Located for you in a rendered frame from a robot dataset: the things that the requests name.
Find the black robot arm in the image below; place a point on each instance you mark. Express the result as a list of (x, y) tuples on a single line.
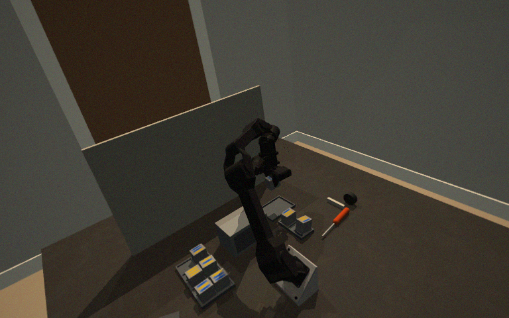
[(274, 261)]

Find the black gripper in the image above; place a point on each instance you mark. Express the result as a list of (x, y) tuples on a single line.
[(277, 173)]

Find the cream flat bar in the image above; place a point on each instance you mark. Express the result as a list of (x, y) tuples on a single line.
[(335, 203)]

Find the grey flat panel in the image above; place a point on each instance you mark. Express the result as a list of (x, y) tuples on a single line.
[(160, 178)]

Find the orange-handled screwdriver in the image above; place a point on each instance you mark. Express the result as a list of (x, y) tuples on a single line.
[(338, 219)]

